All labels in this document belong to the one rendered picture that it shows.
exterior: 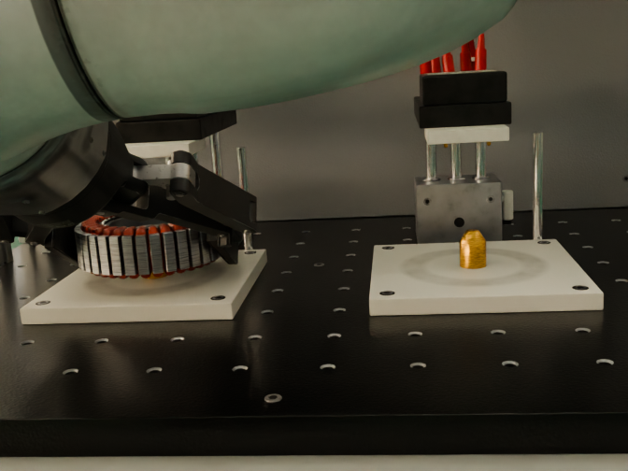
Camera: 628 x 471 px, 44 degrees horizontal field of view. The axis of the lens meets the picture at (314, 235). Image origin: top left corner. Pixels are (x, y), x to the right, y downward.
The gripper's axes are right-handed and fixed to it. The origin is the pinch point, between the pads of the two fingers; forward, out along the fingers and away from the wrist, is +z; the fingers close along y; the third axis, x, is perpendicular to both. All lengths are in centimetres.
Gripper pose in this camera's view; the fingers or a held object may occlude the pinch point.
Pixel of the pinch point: (152, 243)
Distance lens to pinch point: 61.2
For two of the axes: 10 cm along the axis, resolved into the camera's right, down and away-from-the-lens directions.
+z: 1.1, 2.7, 9.6
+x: -0.1, -9.6, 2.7
